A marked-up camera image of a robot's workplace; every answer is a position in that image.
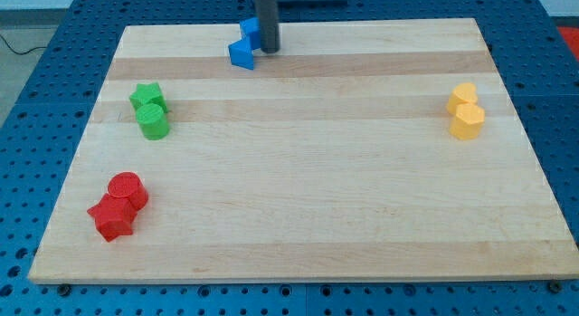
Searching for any blue cube block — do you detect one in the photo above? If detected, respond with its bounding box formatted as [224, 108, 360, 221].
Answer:
[239, 17, 261, 50]

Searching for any blue triangle block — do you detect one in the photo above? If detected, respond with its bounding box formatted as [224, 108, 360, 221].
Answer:
[228, 37, 254, 70]

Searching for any light wooden board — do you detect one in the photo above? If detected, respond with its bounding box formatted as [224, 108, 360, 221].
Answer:
[29, 18, 578, 284]

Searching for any green cylinder block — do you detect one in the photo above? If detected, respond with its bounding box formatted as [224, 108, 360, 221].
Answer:
[136, 103, 170, 140]

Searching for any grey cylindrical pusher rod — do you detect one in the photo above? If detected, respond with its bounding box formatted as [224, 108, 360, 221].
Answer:
[254, 0, 280, 54]

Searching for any green star block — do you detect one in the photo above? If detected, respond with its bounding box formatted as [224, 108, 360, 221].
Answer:
[129, 82, 168, 113]

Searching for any red cylinder block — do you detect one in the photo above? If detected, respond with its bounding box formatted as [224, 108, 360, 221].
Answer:
[108, 172, 149, 211]

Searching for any yellow hexagon block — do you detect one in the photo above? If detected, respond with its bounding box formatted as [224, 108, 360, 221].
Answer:
[449, 103, 486, 140]

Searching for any yellow heart block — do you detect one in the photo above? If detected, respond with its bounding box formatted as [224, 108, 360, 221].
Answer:
[446, 82, 479, 115]

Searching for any red star block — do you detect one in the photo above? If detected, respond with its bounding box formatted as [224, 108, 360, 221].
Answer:
[87, 194, 137, 242]

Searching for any black cable on floor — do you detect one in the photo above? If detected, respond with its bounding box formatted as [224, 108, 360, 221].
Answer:
[0, 34, 49, 56]

